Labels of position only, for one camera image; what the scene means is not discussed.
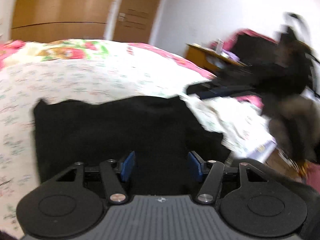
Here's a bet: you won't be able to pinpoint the brown wooden wardrobe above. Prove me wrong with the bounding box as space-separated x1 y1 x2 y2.
11 0 113 43

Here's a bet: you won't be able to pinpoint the pink and yellow cartoon quilt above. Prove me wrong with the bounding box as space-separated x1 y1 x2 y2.
1 39 214 79

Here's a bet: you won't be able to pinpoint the metal thermos bottle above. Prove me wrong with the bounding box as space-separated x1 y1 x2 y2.
215 39 224 55

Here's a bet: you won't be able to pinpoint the brown wooden door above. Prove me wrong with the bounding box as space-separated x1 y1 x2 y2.
113 0 160 43

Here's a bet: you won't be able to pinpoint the black pants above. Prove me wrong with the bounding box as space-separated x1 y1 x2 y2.
33 96 230 194

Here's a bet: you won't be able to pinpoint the white floral bed sheet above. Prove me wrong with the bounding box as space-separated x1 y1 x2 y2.
1 60 276 238

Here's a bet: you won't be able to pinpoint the pink cloth over dark chair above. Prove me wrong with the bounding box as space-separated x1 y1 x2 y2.
209 29 278 65

